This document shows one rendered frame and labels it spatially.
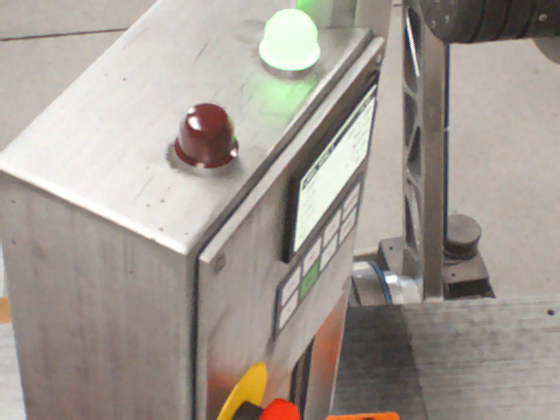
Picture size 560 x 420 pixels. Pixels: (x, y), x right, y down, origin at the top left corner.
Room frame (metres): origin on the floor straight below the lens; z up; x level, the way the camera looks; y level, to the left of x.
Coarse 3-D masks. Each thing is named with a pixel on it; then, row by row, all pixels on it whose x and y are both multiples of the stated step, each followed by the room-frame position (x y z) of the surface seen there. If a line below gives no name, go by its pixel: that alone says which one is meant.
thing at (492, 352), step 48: (0, 336) 0.74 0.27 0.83; (384, 336) 0.78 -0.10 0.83; (432, 336) 0.78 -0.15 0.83; (480, 336) 0.79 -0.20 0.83; (528, 336) 0.80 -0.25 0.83; (0, 384) 0.68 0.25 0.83; (336, 384) 0.72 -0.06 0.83; (384, 384) 0.72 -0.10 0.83; (432, 384) 0.73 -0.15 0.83; (480, 384) 0.73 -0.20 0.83; (528, 384) 0.74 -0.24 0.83
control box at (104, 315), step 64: (192, 0) 0.46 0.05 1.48; (256, 0) 0.47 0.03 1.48; (128, 64) 0.42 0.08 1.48; (192, 64) 0.42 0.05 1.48; (256, 64) 0.42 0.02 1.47; (320, 64) 0.43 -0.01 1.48; (64, 128) 0.37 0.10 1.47; (128, 128) 0.38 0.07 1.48; (256, 128) 0.38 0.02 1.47; (320, 128) 0.40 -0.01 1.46; (0, 192) 0.35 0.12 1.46; (64, 192) 0.34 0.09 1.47; (128, 192) 0.34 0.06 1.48; (192, 192) 0.34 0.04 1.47; (256, 192) 0.35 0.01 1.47; (64, 256) 0.33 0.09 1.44; (128, 256) 0.32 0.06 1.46; (192, 256) 0.32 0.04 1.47; (256, 256) 0.35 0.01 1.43; (64, 320) 0.34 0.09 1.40; (128, 320) 0.32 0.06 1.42; (192, 320) 0.32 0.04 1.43; (256, 320) 0.35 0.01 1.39; (320, 320) 0.42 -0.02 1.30; (64, 384) 0.34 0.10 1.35; (128, 384) 0.32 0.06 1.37; (192, 384) 0.32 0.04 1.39; (256, 384) 0.36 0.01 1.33
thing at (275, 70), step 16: (288, 16) 0.43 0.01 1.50; (304, 16) 0.43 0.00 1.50; (272, 32) 0.42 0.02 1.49; (288, 32) 0.42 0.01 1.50; (304, 32) 0.42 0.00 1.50; (272, 48) 0.42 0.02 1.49; (288, 48) 0.42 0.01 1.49; (304, 48) 0.42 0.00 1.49; (272, 64) 0.42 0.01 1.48; (288, 64) 0.42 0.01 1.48; (304, 64) 0.42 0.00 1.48
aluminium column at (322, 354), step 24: (312, 0) 0.45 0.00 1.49; (336, 0) 0.46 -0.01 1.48; (360, 0) 0.46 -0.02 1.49; (384, 0) 0.46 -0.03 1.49; (360, 24) 0.46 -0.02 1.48; (384, 24) 0.46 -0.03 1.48; (336, 312) 0.46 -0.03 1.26; (336, 336) 0.46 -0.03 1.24; (312, 360) 0.46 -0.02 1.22; (336, 360) 0.46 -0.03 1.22; (288, 384) 0.45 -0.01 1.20; (312, 384) 0.46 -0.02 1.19; (312, 408) 0.46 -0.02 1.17
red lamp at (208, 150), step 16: (192, 112) 0.37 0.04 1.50; (208, 112) 0.37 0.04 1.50; (224, 112) 0.37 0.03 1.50; (192, 128) 0.36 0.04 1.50; (208, 128) 0.36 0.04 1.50; (224, 128) 0.36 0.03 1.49; (176, 144) 0.36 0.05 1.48; (192, 144) 0.36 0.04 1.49; (208, 144) 0.35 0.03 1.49; (224, 144) 0.36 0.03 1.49; (176, 160) 0.36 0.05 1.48; (192, 160) 0.36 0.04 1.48; (208, 160) 0.35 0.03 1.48; (224, 160) 0.36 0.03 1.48; (208, 176) 0.35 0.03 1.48
